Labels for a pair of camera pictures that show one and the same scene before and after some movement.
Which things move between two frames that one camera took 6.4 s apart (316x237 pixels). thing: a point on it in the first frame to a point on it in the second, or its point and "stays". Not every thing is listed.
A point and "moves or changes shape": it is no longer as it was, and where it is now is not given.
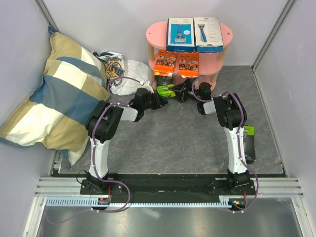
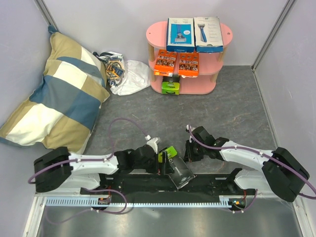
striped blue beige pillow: [74, 78] stays
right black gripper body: [189, 87] to [195, 152]
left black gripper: [159, 101] to [164, 168]
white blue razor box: [207, 34] stays
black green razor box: [249, 130] to [178, 172]
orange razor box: [188, 64] stays
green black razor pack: [163, 91] moves or changes shape
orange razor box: [165, 63] stays
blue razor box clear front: [180, 35] stays
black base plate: [168, 186] stays
